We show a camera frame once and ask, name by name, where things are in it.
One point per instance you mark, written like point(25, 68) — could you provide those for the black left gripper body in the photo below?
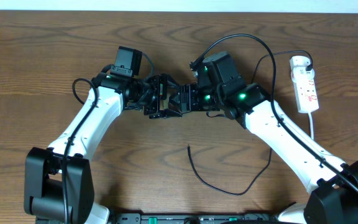
point(155, 95)

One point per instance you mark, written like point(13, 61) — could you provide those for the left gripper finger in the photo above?
point(168, 113)
point(171, 83)

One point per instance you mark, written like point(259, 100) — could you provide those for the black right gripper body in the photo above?
point(204, 99)

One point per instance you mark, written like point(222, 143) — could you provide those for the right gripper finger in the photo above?
point(180, 89)
point(175, 100)

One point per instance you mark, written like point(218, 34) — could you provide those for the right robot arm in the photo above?
point(331, 183)

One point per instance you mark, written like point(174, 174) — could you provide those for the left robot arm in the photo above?
point(58, 182)

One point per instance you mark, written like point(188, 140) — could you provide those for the white USB charger plug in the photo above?
point(299, 61)

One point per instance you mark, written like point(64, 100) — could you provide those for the white power strip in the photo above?
point(305, 89)

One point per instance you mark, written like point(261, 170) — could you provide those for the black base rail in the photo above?
point(136, 218)

